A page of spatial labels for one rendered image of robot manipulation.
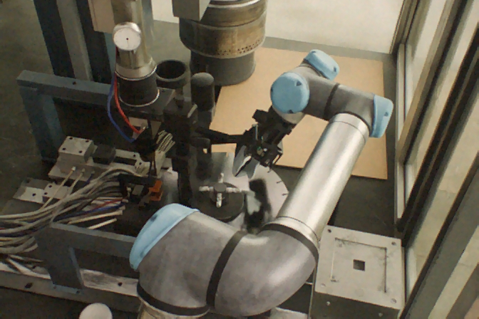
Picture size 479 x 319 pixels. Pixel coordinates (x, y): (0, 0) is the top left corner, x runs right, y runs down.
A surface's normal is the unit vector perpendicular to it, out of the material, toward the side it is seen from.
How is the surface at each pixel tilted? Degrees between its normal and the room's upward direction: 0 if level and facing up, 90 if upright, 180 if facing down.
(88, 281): 0
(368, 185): 0
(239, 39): 90
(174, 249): 37
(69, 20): 90
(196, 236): 8
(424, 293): 90
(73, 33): 90
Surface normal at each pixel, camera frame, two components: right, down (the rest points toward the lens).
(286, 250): 0.25, -0.54
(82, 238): -0.21, 0.68
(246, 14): 0.53, 0.61
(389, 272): 0.04, -0.71
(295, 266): 0.53, -0.06
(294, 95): -0.40, 0.29
